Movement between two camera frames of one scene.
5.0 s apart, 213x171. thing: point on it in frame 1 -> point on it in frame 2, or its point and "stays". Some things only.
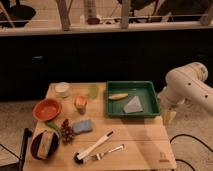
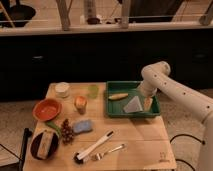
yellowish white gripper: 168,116 -> 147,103
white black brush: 78,157 stays
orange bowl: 46,109 stays
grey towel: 134,105 stays
